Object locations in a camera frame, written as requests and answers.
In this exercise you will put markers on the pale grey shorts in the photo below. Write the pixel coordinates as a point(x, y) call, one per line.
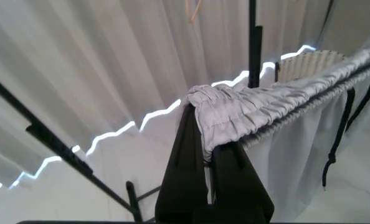
point(241, 109)

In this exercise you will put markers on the white laundry basket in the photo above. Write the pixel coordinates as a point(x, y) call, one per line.
point(306, 65)

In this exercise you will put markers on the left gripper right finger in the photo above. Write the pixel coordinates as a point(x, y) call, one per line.
point(238, 186)

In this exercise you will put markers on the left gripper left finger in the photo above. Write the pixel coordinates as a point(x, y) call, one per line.
point(182, 174)

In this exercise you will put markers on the pink clothes hanger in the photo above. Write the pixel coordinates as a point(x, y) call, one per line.
point(192, 12)

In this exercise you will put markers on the white curtain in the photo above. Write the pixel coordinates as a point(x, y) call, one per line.
point(110, 62)

